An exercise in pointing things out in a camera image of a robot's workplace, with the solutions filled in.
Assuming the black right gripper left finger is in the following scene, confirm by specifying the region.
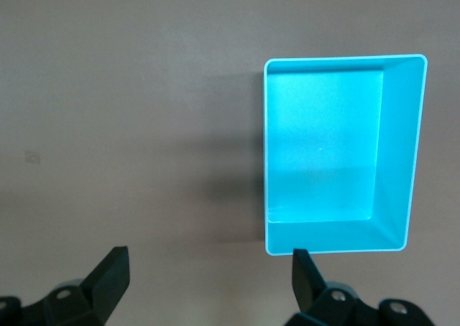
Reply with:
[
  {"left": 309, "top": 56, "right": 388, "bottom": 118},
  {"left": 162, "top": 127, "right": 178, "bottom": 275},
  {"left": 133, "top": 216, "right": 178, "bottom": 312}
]
[{"left": 0, "top": 246, "right": 130, "bottom": 326}]

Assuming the blue plastic box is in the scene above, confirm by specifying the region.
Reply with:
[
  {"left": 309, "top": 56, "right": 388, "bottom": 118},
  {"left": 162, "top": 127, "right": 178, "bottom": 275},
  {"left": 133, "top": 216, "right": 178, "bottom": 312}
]
[{"left": 263, "top": 54, "right": 428, "bottom": 256}]

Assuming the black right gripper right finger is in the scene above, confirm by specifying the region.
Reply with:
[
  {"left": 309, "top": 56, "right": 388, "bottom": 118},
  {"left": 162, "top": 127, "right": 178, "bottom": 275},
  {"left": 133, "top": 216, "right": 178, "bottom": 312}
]
[{"left": 287, "top": 248, "right": 436, "bottom": 326}]

